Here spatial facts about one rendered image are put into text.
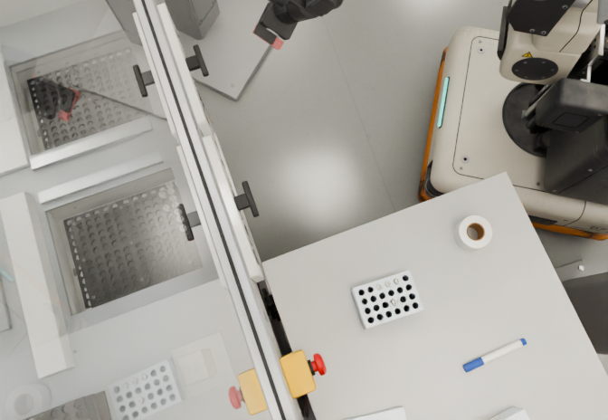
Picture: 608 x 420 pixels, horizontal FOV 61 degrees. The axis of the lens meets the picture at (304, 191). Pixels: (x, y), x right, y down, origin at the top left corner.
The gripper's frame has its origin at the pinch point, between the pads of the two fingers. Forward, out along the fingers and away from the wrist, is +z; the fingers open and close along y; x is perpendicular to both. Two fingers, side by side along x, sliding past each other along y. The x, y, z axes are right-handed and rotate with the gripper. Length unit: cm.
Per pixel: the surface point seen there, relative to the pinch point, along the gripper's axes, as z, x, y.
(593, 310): -25, 110, 24
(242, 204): -16.2, 6.9, 38.6
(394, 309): -29, 42, 44
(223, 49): 96, 19, -10
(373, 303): -26, 38, 45
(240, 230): -19.7, 7.4, 43.1
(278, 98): 81, 43, -2
